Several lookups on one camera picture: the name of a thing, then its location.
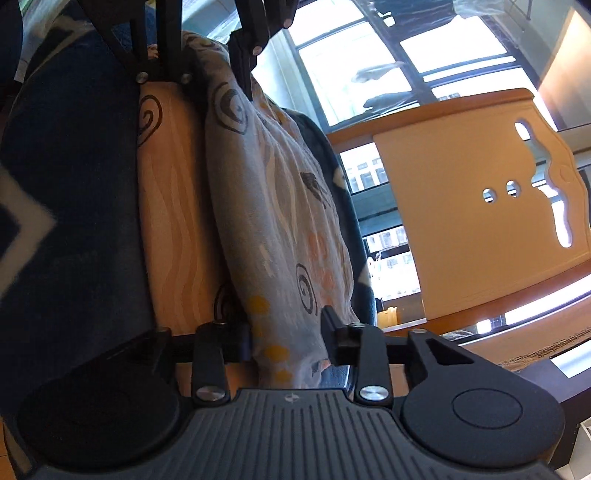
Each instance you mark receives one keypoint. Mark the blue printed pants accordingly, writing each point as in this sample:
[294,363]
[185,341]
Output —
[277,207]

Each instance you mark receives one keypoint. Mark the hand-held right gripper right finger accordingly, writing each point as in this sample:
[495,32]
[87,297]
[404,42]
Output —
[330,333]

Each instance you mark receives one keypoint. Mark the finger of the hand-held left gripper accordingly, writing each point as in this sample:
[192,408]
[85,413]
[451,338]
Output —
[251,46]
[157,50]

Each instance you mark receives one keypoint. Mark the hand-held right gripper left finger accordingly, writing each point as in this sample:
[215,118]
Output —
[243,344]

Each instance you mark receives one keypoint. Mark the window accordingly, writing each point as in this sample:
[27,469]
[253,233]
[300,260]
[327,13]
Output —
[351,60]

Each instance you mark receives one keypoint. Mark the orange cup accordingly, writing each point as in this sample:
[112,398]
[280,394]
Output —
[388,317]

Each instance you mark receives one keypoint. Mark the white box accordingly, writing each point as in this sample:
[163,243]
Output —
[581,450]

